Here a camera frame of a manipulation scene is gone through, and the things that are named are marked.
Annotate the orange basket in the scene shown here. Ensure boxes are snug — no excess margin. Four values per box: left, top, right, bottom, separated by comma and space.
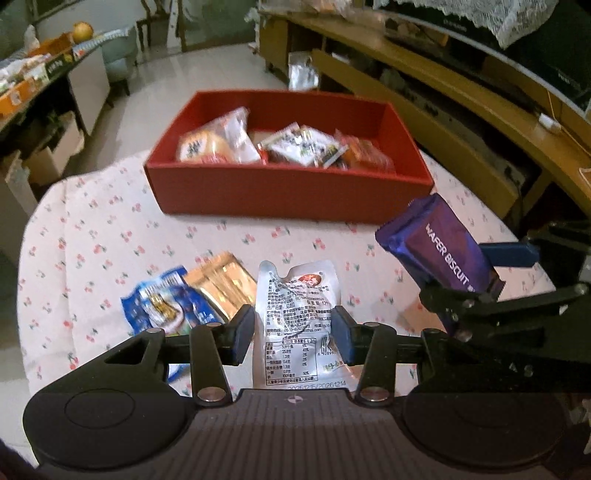
28, 34, 75, 58

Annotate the clear packet black white print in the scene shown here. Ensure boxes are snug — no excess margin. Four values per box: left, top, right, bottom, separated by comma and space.
267, 122, 349, 169

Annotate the brown cardboard box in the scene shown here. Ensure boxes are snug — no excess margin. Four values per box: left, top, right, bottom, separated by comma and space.
23, 124, 86, 185

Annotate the teal sofa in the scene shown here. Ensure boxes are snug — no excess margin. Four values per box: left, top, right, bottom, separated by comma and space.
99, 25, 139, 95

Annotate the dark flat box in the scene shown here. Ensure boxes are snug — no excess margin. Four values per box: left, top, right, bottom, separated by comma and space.
44, 51, 77, 84

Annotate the purple wafer biscuit packet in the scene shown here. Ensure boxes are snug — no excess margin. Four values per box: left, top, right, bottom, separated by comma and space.
375, 194, 504, 333

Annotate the round bun packet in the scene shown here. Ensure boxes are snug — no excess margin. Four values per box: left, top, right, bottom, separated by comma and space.
178, 107, 262, 164

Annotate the blue snack packet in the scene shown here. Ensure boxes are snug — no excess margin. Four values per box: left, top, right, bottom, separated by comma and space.
121, 267, 227, 384

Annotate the wooden chair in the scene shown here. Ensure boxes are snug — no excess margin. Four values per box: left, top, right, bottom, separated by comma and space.
136, 0, 169, 51

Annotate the red cardboard box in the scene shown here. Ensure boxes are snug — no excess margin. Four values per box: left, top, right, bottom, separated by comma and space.
144, 90, 435, 226

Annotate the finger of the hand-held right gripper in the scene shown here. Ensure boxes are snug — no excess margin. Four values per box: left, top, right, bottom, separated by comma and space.
480, 222, 591, 269
418, 284, 589, 337

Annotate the silver foil snack packet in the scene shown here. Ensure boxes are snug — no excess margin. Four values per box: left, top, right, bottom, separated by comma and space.
253, 260, 358, 391

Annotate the white lace cloth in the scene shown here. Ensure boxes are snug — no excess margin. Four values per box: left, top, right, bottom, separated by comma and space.
373, 0, 561, 49

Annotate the cherry print tablecloth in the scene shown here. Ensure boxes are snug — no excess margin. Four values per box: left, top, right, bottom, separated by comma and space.
16, 152, 557, 407

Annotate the silver foil bag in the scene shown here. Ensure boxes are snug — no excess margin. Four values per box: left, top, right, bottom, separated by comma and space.
287, 52, 320, 92

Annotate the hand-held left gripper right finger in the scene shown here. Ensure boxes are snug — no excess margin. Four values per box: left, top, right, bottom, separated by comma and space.
330, 305, 467, 407

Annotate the black television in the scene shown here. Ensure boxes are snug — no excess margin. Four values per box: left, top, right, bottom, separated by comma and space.
369, 0, 591, 112

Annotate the long side table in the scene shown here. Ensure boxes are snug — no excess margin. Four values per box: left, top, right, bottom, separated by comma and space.
0, 44, 112, 195

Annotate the orange flat box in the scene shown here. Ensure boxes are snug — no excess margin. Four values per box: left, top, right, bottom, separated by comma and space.
0, 78, 47, 118

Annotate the wooden television cabinet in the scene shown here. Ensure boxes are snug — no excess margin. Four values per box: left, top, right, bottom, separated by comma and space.
259, 11, 591, 232

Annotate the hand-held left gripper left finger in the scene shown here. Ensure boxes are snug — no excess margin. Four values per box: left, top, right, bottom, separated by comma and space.
104, 305, 257, 407

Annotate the gold snack packet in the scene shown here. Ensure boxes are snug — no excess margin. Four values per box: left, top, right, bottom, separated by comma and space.
185, 251, 258, 321

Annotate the clear packet red patterned cake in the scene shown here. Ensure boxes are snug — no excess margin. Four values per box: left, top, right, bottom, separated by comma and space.
335, 131, 397, 174

